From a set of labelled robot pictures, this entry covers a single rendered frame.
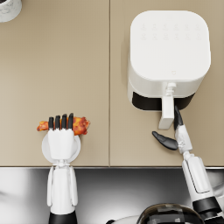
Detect pale air fryer body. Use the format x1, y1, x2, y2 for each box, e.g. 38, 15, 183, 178
127, 10, 212, 100

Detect dark round robot body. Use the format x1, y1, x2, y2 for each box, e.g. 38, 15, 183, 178
105, 203, 207, 224

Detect roasted orange drumstick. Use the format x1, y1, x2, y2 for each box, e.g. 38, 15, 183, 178
36, 116, 91, 137

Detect white round plate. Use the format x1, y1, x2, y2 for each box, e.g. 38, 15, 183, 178
41, 131, 82, 165

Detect white marbled round pot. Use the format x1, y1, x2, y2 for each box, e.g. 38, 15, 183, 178
0, 0, 23, 24

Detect air fryer drawer with handle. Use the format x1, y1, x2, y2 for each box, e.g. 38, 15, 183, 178
131, 81, 196, 130

